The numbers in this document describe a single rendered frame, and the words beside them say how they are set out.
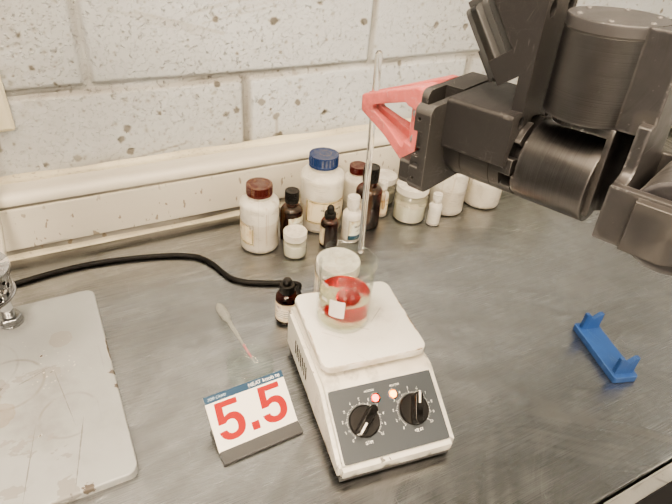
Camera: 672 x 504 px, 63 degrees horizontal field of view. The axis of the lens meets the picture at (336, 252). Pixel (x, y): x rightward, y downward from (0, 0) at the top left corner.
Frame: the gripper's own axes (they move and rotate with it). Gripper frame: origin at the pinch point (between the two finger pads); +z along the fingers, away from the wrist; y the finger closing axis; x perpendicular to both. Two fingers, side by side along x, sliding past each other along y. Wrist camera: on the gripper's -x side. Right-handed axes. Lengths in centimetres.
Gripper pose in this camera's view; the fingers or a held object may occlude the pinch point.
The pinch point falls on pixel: (373, 102)
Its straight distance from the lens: 48.2
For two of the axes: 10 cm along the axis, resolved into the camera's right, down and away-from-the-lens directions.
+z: -7.3, -4.1, 5.5
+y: -6.8, 3.9, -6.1
